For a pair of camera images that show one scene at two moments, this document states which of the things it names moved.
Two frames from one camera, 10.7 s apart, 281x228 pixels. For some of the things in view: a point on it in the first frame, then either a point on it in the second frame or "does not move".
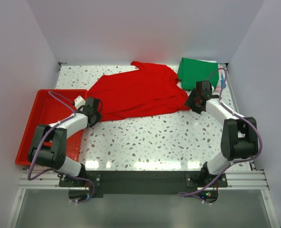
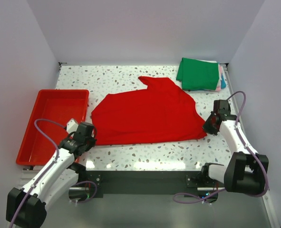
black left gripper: (98, 117) -> (92, 143)
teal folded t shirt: (223, 84) does not move
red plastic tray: (47, 109) does not move
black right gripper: (188, 102) -> (206, 127)
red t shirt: (147, 88) -> (165, 111)
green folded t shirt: (190, 71) does not move
